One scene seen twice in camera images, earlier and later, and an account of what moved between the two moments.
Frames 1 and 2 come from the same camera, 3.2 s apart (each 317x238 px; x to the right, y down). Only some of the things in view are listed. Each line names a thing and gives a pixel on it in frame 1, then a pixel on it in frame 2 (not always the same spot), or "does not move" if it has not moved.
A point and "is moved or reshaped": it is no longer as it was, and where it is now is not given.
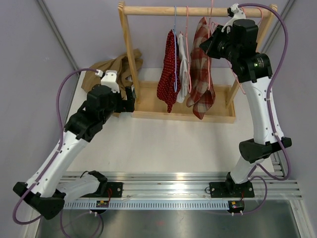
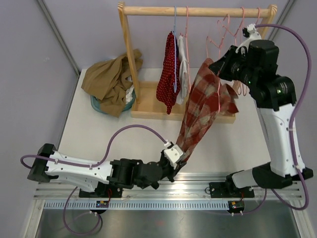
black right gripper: x=217 y=35 → x=221 y=68
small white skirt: x=183 y=82 does not move
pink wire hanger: x=208 y=46 is moved or reshaped
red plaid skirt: x=202 y=92 → x=207 y=96
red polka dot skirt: x=169 y=79 does not move
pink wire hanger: x=187 y=11 does not move
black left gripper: x=125 y=105 → x=173 y=172
